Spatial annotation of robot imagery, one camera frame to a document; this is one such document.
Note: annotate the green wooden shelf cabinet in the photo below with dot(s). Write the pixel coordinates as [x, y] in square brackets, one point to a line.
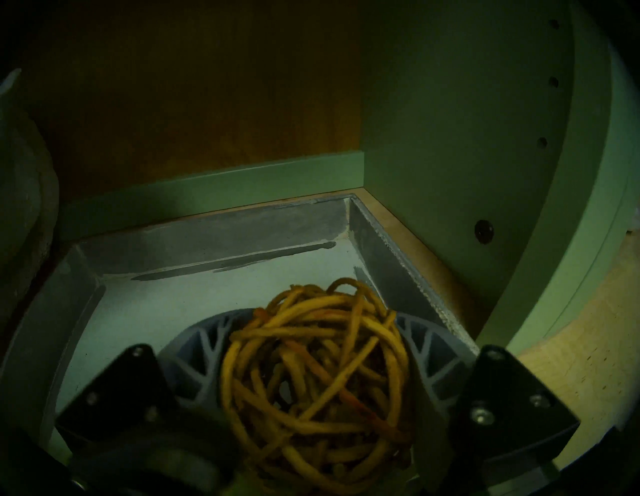
[450, 125]

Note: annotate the grey square tray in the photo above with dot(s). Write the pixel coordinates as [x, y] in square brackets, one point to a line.
[175, 300]

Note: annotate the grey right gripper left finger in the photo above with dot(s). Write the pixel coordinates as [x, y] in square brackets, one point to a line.
[125, 395]

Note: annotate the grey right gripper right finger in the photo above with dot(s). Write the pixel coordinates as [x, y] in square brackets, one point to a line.
[500, 410]

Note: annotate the woven rattan ball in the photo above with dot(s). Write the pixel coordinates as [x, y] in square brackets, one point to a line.
[320, 390]

